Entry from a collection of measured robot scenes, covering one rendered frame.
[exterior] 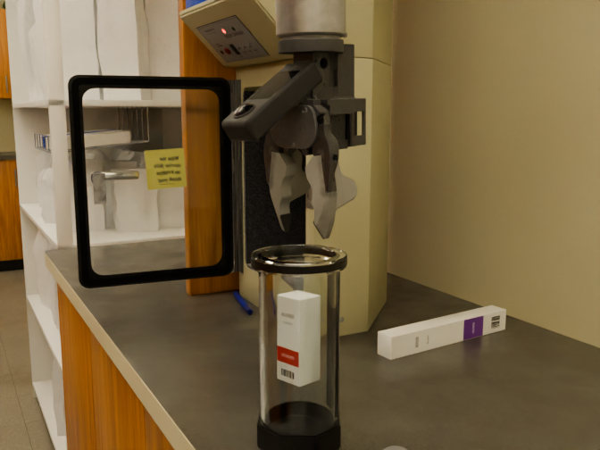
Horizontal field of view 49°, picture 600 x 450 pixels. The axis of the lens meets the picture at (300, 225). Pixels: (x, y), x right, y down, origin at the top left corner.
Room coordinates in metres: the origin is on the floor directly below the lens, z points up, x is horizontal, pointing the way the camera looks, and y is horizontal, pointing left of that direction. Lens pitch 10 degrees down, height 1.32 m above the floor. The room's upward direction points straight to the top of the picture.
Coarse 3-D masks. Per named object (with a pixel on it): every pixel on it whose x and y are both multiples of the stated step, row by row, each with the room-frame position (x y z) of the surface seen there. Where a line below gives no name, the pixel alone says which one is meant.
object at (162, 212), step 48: (96, 96) 1.24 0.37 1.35; (144, 96) 1.28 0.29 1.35; (192, 96) 1.31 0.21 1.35; (96, 144) 1.24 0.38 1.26; (144, 144) 1.27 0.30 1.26; (192, 144) 1.31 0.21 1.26; (144, 192) 1.27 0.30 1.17; (192, 192) 1.31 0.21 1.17; (96, 240) 1.24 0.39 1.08; (144, 240) 1.27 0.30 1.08; (192, 240) 1.31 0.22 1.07
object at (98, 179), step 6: (96, 174) 1.23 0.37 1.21; (102, 174) 1.23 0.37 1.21; (96, 180) 1.22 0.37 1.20; (102, 180) 1.22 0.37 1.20; (96, 186) 1.22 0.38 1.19; (102, 186) 1.23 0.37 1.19; (96, 192) 1.22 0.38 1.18; (102, 192) 1.23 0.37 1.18; (96, 198) 1.22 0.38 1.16; (102, 198) 1.23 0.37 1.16
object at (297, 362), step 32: (256, 256) 0.71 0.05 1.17; (288, 256) 0.77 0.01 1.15; (320, 256) 0.77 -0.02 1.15; (288, 288) 0.69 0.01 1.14; (320, 288) 0.69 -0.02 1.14; (288, 320) 0.69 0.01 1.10; (320, 320) 0.69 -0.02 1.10; (288, 352) 0.69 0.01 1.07; (320, 352) 0.69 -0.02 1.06; (288, 384) 0.69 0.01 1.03; (320, 384) 0.69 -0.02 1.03; (288, 416) 0.69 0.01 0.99; (320, 416) 0.69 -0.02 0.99
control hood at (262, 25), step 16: (208, 0) 1.17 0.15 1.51; (224, 0) 1.11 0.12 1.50; (240, 0) 1.06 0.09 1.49; (256, 0) 1.03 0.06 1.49; (272, 0) 1.04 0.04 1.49; (192, 16) 1.25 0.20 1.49; (208, 16) 1.20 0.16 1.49; (224, 16) 1.15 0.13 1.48; (240, 16) 1.11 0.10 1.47; (256, 16) 1.07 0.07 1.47; (272, 16) 1.04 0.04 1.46; (256, 32) 1.11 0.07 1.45; (272, 32) 1.07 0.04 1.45; (208, 48) 1.33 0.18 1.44; (272, 48) 1.12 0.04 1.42; (224, 64) 1.33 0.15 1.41; (240, 64) 1.28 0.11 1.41
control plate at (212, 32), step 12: (216, 24) 1.20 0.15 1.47; (228, 24) 1.17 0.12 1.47; (240, 24) 1.13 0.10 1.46; (204, 36) 1.28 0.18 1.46; (216, 36) 1.24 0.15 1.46; (228, 36) 1.21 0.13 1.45; (240, 36) 1.17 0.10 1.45; (252, 36) 1.13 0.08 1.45; (216, 48) 1.29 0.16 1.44; (228, 48) 1.25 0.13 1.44; (252, 48) 1.18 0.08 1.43; (228, 60) 1.30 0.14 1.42; (240, 60) 1.26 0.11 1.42
